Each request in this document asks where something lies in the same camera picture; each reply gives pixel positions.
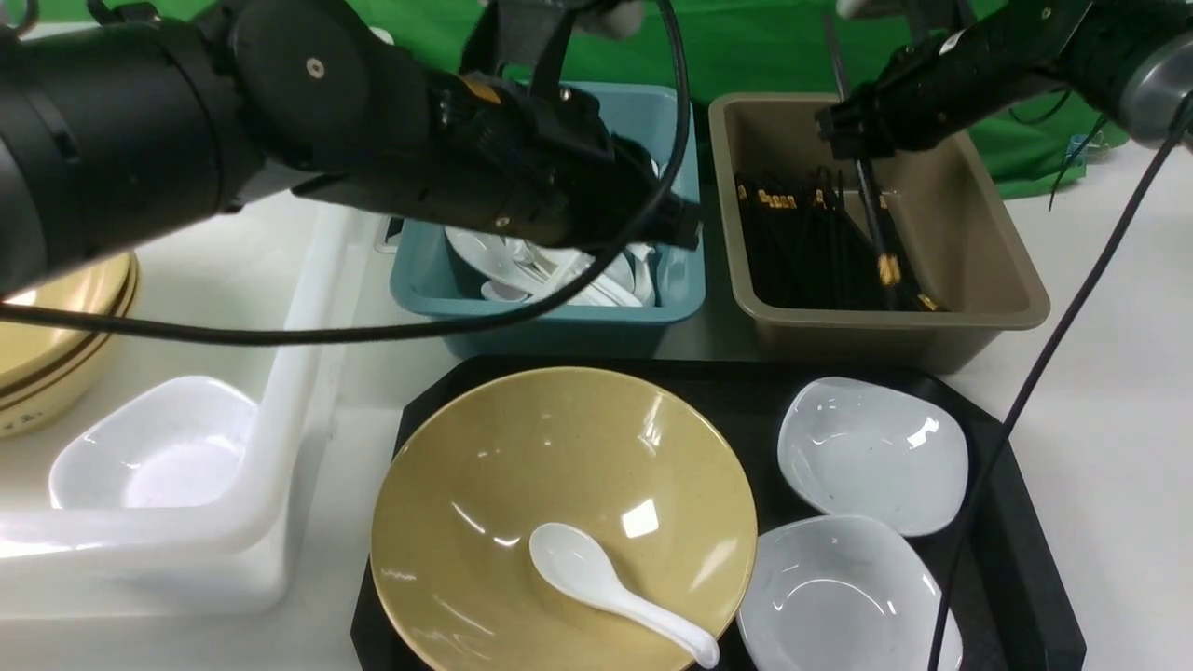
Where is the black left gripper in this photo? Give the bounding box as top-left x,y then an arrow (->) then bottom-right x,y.
293,73 -> 662,253

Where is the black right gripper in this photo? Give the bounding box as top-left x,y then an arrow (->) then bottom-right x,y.
816,1 -> 1092,160

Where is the black chopstick gold band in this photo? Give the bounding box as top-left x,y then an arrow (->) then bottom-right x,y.
822,13 -> 900,310

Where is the white square dish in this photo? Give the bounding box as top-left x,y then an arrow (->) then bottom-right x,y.
736,515 -> 940,670
775,377 -> 970,538

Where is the white soup spoon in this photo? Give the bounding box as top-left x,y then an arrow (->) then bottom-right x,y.
528,523 -> 721,667

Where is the yellow noodle bowl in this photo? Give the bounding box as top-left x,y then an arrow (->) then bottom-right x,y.
369,368 -> 758,670

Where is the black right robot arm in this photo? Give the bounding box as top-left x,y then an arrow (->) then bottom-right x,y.
816,1 -> 1192,158

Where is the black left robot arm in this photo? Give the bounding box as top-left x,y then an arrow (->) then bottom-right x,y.
4,1 -> 660,294

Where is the stacked yellow bowl top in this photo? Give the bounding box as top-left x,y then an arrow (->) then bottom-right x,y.
1,253 -> 138,390

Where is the stacked yellow bowl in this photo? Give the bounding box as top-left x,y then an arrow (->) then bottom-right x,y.
0,281 -> 141,439
1,253 -> 138,390

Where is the stacked yellow bowl bottom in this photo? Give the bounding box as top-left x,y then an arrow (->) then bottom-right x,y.
0,281 -> 141,439

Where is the pile of white spoons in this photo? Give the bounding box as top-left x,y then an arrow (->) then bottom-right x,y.
444,226 -> 657,308

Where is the brown plastic bin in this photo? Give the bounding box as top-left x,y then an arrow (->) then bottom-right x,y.
707,92 -> 1049,374

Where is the teal plastic bin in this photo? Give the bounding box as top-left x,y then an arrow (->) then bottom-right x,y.
391,82 -> 706,361

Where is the blue binder clip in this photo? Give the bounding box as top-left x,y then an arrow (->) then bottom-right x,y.
1063,131 -> 1113,167

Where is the pile of black chopsticks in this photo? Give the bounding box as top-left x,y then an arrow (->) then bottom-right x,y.
734,167 -> 946,310

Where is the green backdrop cloth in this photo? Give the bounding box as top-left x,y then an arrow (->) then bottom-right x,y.
7,0 -> 1183,201

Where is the large white plastic tub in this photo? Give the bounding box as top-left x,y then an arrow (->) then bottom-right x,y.
4,195 -> 387,621

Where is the white dish in tub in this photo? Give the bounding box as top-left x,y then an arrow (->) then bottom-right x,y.
48,377 -> 256,510

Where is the black serving tray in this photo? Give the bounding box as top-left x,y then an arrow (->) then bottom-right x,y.
396,356 -> 1087,670

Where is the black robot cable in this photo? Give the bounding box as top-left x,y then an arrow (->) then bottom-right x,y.
0,0 -> 692,347

